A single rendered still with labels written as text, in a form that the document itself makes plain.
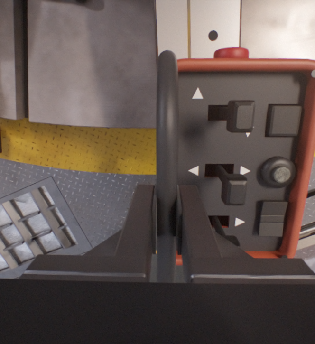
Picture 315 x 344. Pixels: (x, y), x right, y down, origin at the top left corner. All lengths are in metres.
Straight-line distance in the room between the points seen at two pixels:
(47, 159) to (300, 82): 1.16
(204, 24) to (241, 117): 0.30
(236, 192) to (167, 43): 0.32
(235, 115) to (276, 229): 0.14
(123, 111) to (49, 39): 0.31
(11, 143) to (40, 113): 0.47
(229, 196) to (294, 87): 0.12
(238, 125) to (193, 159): 0.08
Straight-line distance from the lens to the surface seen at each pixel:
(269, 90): 0.25
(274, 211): 0.27
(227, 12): 0.47
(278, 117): 0.25
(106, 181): 1.22
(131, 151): 1.16
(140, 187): 0.15
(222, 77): 0.24
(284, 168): 0.25
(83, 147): 1.21
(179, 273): 1.03
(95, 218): 1.31
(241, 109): 0.18
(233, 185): 0.19
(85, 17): 0.88
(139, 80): 0.82
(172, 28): 0.45
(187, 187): 0.16
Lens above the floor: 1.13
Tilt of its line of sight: 74 degrees down
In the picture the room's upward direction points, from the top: 174 degrees counter-clockwise
